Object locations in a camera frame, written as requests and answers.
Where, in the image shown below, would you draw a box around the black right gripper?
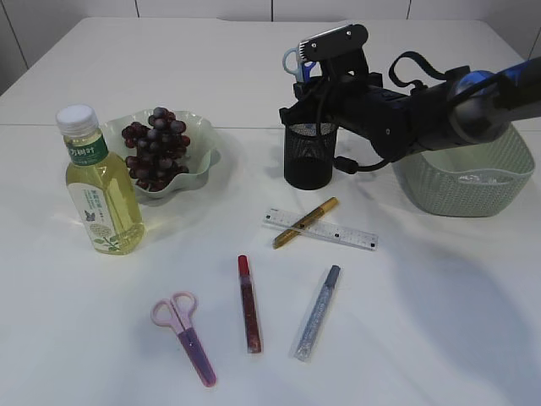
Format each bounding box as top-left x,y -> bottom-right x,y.
278,54 -> 428,164

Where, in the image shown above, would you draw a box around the blue capped scissors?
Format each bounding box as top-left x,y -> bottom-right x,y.
281,48 -> 316,83

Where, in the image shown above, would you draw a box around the purple artificial grape bunch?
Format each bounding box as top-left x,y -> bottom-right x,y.
121,107 -> 191,192

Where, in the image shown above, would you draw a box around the clear plastic sheet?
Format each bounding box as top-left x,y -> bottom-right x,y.
457,171 -> 510,185

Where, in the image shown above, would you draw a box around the gold marker pen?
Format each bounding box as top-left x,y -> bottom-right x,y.
272,197 -> 339,250

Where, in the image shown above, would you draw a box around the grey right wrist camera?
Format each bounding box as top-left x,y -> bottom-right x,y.
298,24 -> 369,63

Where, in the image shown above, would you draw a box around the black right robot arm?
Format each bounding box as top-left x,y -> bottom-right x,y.
280,51 -> 540,173

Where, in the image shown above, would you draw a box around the yellow tea bottle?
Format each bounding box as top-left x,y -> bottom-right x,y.
56,104 -> 145,255

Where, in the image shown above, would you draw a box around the silver glitter glue tube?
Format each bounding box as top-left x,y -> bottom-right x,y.
294,265 -> 341,362

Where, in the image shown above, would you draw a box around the green woven plastic basket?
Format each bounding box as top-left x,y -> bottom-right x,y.
393,126 -> 535,217

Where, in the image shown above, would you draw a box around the red glitter glue tube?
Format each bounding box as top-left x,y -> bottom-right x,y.
238,255 -> 263,354

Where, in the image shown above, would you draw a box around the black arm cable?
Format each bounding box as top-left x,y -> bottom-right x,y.
314,50 -> 449,174

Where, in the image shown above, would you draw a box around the pink purple scissors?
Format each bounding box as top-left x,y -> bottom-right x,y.
150,291 -> 216,387

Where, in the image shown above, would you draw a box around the clear plastic ruler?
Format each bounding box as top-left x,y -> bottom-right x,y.
263,208 -> 379,251

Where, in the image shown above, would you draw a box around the black mesh pen cup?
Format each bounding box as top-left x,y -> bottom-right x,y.
284,123 -> 337,190

